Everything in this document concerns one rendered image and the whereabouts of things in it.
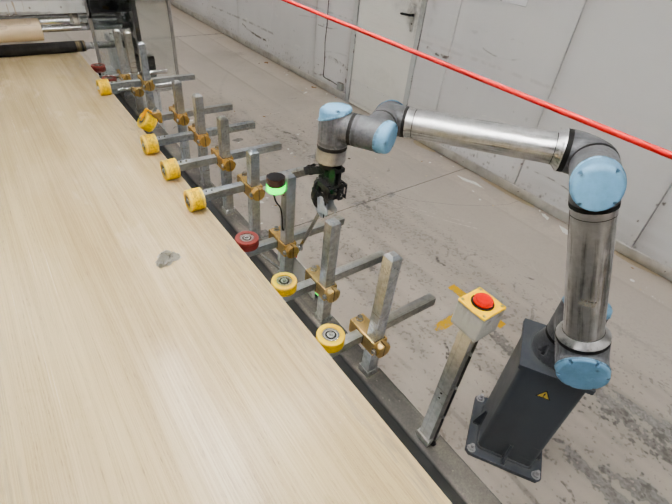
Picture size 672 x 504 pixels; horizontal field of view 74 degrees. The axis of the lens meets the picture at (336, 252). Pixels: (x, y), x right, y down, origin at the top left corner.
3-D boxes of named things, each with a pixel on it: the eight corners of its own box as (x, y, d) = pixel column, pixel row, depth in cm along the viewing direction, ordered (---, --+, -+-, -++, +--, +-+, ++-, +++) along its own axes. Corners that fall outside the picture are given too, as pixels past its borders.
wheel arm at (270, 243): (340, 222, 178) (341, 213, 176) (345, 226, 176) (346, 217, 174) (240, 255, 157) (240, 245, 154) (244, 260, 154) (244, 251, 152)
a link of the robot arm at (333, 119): (347, 114, 119) (313, 106, 121) (343, 157, 126) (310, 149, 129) (359, 104, 126) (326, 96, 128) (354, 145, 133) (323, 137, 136)
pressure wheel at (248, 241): (252, 252, 162) (252, 226, 155) (263, 264, 158) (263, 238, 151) (232, 259, 158) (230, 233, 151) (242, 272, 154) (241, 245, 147)
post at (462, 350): (426, 425, 125) (471, 315, 97) (439, 440, 122) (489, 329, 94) (415, 434, 123) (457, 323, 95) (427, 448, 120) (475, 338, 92)
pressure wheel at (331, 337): (315, 346, 131) (318, 320, 124) (342, 350, 131) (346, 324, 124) (311, 368, 125) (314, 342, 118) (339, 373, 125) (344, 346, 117)
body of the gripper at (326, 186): (326, 206, 136) (329, 171, 129) (311, 193, 142) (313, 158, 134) (346, 200, 140) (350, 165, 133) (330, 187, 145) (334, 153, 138)
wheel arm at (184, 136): (252, 126, 217) (252, 119, 215) (255, 128, 215) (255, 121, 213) (147, 144, 192) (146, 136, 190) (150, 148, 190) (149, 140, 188)
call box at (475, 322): (470, 311, 99) (480, 286, 94) (495, 332, 95) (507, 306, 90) (448, 323, 95) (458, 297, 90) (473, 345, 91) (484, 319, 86)
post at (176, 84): (190, 171, 234) (178, 78, 205) (192, 174, 232) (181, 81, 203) (183, 172, 233) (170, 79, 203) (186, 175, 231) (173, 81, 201)
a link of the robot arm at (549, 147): (623, 130, 118) (379, 91, 136) (629, 148, 109) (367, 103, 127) (605, 170, 125) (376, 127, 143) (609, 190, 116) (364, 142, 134)
